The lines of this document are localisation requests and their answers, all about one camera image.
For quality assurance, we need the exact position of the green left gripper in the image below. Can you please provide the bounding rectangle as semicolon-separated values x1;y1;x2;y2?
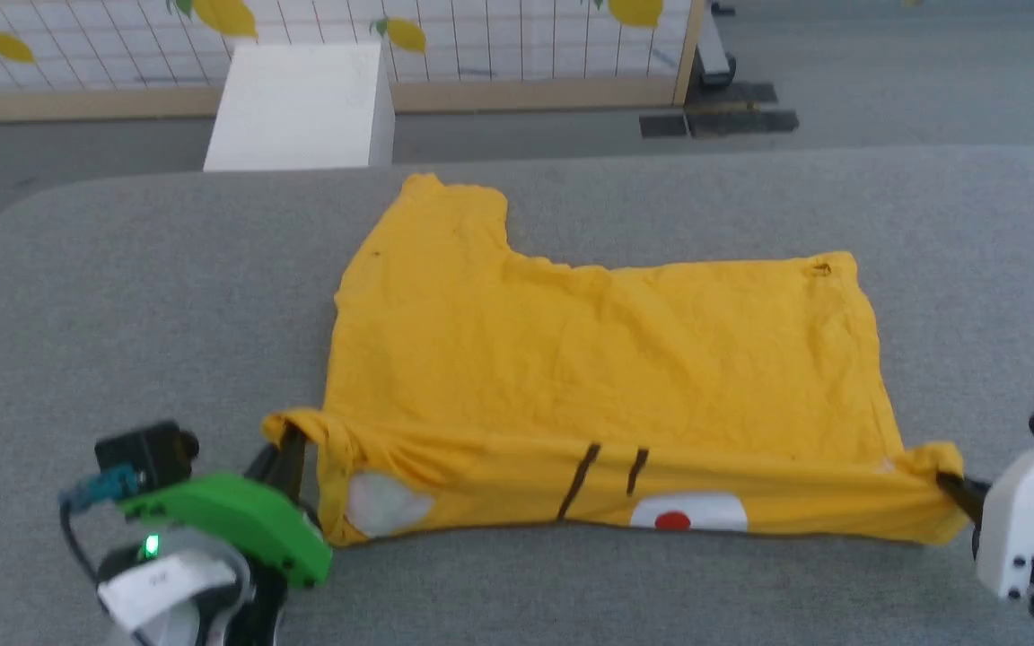
117;423;335;589

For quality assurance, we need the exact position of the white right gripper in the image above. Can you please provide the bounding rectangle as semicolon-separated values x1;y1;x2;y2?
936;436;1034;601

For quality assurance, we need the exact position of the yellow t-shirt with cartoon print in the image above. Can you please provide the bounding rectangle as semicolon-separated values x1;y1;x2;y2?
261;172;967;548

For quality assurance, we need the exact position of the grey upholstered sofa cushion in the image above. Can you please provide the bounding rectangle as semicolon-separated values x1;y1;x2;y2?
0;146;1034;646

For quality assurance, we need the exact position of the white rectangular box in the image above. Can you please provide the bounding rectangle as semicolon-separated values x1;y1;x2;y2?
202;41;397;172

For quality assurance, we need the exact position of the long black floor tape patch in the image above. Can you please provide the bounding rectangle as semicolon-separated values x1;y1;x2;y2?
687;109;800;138

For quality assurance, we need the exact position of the wooden framed grid partition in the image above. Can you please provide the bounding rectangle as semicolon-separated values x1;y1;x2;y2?
0;0;707;125

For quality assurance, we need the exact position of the black floor tape under stand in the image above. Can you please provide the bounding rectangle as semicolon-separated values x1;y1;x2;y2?
682;82;779;108

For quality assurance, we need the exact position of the grey stand foot with caster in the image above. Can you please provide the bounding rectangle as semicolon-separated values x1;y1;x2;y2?
693;0;739;89

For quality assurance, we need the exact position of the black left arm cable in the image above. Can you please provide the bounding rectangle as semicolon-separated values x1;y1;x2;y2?
57;465;143;589

